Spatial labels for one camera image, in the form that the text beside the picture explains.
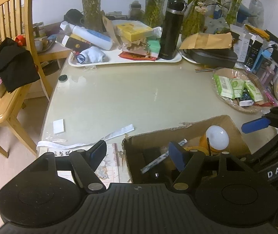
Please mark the black round weight disc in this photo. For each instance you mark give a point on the black round weight disc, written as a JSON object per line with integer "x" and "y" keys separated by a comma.
{"x": 151, "y": 154}

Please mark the white plastic tray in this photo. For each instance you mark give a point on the white plastic tray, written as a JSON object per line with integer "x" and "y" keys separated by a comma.
{"x": 112, "y": 54}

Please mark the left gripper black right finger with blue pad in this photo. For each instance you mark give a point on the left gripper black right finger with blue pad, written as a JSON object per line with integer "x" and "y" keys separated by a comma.
{"x": 189, "y": 164}

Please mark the small black round cap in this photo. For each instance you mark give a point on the small black round cap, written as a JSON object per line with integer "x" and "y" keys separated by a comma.
{"x": 63, "y": 78}

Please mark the white rolled sock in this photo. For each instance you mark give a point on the white rolled sock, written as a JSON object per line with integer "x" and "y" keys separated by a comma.
{"x": 90, "y": 55}

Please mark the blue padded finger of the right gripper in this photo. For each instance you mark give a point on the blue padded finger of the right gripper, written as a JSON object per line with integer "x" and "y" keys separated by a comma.
{"x": 255, "y": 125}

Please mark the green tissue pack middle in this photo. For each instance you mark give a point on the green tissue pack middle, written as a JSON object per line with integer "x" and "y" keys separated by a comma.
{"x": 237, "y": 86}

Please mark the blue carton box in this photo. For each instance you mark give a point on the blue carton box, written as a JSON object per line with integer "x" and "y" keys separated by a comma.
{"x": 263, "y": 61}

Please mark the green tissue pack right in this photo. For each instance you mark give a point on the green tissue pack right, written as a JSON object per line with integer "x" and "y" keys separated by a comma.
{"x": 253, "y": 91}

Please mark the glass vase left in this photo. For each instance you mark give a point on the glass vase left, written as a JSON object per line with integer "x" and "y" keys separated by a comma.
{"x": 92, "y": 15}

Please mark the black hat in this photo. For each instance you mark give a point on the black hat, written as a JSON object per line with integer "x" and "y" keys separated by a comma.
{"x": 75, "y": 17}

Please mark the red packet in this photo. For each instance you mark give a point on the red packet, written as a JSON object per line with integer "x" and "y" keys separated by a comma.
{"x": 136, "y": 57}

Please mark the brown paper envelope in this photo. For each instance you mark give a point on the brown paper envelope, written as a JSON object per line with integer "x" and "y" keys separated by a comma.
{"x": 207, "y": 41}

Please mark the chopsticks pair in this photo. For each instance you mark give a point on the chopsticks pair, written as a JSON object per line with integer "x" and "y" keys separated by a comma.
{"x": 204, "y": 69}

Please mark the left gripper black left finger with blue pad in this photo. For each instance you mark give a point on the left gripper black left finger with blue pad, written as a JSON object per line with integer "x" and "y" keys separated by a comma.
{"x": 84, "y": 165}

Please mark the green tissue pack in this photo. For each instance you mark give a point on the green tissue pack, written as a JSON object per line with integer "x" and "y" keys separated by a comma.
{"x": 253, "y": 91}
{"x": 237, "y": 86}
{"x": 224, "y": 87}

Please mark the crumpled brown paper bag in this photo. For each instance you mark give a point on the crumpled brown paper bag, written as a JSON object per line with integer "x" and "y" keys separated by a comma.
{"x": 139, "y": 46}

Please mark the wooden chair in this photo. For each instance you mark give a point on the wooden chair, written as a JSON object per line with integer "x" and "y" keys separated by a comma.
{"x": 16, "y": 24}

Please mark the green tissue pack left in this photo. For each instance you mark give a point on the green tissue pack left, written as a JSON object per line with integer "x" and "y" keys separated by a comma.
{"x": 224, "y": 87}

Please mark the glass vase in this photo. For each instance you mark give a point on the glass vase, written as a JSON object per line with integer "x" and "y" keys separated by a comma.
{"x": 92, "y": 15}
{"x": 194, "y": 19}
{"x": 153, "y": 13}

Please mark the black zip case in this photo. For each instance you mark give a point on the black zip case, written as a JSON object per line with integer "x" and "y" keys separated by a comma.
{"x": 225, "y": 58}

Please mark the white bulb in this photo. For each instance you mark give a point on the white bulb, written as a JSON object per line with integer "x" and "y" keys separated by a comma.
{"x": 218, "y": 137}

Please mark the glass vase middle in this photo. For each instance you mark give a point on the glass vase middle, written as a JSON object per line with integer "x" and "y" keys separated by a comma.
{"x": 153, "y": 13}

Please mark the white paper square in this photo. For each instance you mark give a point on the white paper square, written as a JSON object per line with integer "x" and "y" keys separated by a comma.
{"x": 58, "y": 126}

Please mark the glass vase right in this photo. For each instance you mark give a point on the glass vase right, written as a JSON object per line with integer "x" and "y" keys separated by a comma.
{"x": 194, "y": 19}

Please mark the black yellow tube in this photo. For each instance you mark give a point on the black yellow tube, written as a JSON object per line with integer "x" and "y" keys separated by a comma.
{"x": 72, "y": 43}

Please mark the white blue lotion bottle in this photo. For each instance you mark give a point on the white blue lotion bottle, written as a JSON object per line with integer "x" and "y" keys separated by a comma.
{"x": 96, "y": 38}

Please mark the wicker basket with tissues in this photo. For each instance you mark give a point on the wicker basket with tissues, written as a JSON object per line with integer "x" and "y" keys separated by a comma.
{"x": 245, "y": 104}

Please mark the black thermos bottle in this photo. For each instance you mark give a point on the black thermos bottle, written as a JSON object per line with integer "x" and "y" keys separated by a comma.
{"x": 173, "y": 19}

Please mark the grey patterned stick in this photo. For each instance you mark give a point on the grey patterned stick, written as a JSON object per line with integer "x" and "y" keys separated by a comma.
{"x": 180, "y": 156}

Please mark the green box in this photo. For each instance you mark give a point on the green box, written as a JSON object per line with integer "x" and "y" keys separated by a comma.
{"x": 154, "y": 47}

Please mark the yellow cardboard box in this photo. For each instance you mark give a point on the yellow cardboard box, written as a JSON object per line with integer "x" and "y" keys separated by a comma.
{"x": 134, "y": 30}

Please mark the black cloth on chair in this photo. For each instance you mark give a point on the black cloth on chair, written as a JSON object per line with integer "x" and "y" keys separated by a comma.
{"x": 17, "y": 67}

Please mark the orange cartoon figure case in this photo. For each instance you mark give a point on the orange cartoon figure case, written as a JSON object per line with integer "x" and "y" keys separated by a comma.
{"x": 200, "y": 143}

